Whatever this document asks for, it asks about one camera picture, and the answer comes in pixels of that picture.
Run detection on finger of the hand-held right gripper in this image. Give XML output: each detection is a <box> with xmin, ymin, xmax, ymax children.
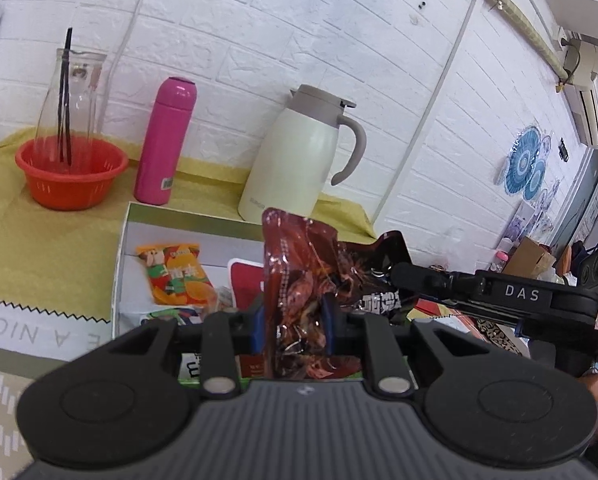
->
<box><xmin>390</xmin><ymin>262</ymin><xmax>482</xmax><ymax>307</ymax></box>

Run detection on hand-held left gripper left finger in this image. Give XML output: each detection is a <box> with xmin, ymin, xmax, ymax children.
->
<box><xmin>106</xmin><ymin>306</ymin><xmax>266</xmax><ymax>397</ymax></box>

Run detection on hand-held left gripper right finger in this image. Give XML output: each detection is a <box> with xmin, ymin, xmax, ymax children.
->
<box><xmin>328</xmin><ymin>304</ymin><xmax>485</xmax><ymax>397</ymax></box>

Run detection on dark snack packet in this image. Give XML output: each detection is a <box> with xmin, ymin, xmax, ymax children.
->
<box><xmin>336</xmin><ymin>231</ymin><xmax>421</xmax><ymax>327</ymax></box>

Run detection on red brown snack packet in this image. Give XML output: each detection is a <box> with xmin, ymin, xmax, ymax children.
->
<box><xmin>261</xmin><ymin>208</ymin><xmax>366</xmax><ymax>380</ymax></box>

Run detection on orange green snack packet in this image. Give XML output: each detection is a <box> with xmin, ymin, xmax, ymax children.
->
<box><xmin>136</xmin><ymin>243</ymin><xmax>216</xmax><ymax>307</ymax></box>

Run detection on green cardboard box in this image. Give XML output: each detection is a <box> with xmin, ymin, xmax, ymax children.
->
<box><xmin>111</xmin><ymin>202</ymin><xmax>415</xmax><ymax>386</ymax></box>

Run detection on red white snack packet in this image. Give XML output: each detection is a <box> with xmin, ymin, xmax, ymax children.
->
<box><xmin>227</xmin><ymin>258</ymin><xmax>268</xmax><ymax>312</ymax></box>

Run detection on brown cardboard box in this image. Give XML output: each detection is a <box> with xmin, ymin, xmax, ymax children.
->
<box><xmin>501</xmin><ymin>236</ymin><xmax>558</xmax><ymax>282</ymax></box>

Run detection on white thermal jug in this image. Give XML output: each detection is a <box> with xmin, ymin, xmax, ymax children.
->
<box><xmin>237</xmin><ymin>84</ymin><xmax>368</xmax><ymax>224</ymax></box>

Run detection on pink thermos bottle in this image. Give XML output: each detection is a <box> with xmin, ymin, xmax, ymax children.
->
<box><xmin>133</xmin><ymin>77</ymin><xmax>200</xmax><ymax>206</ymax></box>

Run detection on white air conditioner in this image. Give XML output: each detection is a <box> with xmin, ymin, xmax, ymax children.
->
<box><xmin>563</xmin><ymin>39</ymin><xmax>598</xmax><ymax>149</ymax></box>

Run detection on yellow tablecloth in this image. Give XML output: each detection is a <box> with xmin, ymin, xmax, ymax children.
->
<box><xmin>0</xmin><ymin>127</ymin><xmax>380</xmax><ymax>321</ymax></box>

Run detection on red plastic basket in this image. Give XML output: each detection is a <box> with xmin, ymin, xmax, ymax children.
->
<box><xmin>14</xmin><ymin>138</ymin><xmax>130</xmax><ymax>211</ymax></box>

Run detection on glass carafe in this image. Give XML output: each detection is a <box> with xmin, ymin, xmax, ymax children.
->
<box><xmin>35</xmin><ymin>47</ymin><xmax>105</xmax><ymax>166</ymax></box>

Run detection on black straws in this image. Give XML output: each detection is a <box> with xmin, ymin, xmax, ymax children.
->
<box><xmin>57</xmin><ymin>27</ymin><xmax>75</xmax><ymax>164</ymax></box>

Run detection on wall pictures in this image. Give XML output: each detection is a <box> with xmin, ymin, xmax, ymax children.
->
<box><xmin>510</xmin><ymin>204</ymin><xmax>556</xmax><ymax>242</ymax></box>

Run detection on blue round wall decorations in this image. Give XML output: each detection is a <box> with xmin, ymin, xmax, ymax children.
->
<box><xmin>503</xmin><ymin>126</ymin><xmax>563</xmax><ymax>207</ymax></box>

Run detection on white wall conduit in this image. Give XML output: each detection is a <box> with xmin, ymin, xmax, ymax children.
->
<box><xmin>373</xmin><ymin>0</ymin><xmax>482</xmax><ymax>222</ymax></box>

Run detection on green wall pipe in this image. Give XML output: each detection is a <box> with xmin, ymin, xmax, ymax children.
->
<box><xmin>449</xmin><ymin>0</ymin><xmax>571</xmax><ymax>83</ymax></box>

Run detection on white wall cable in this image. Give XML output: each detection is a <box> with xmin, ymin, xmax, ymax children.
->
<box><xmin>98</xmin><ymin>0</ymin><xmax>164</xmax><ymax>128</ymax></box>

